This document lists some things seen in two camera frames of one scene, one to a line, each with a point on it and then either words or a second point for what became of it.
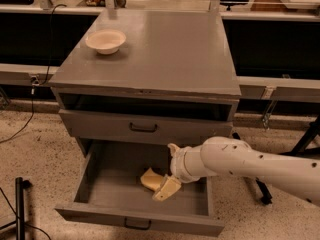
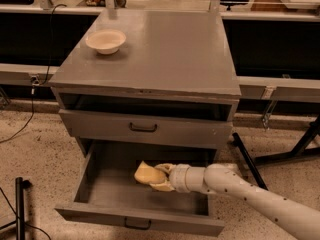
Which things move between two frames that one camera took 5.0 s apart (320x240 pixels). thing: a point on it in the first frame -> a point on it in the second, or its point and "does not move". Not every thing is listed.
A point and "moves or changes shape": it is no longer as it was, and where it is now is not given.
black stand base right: x=302 y=148 does not move
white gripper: x=176 y=165 -> x=179 y=178
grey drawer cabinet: x=147 y=77 does not move
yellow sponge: x=152 y=179 moves or changes shape
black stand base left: x=20 y=186 does not move
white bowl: x=106 y=41 does not move
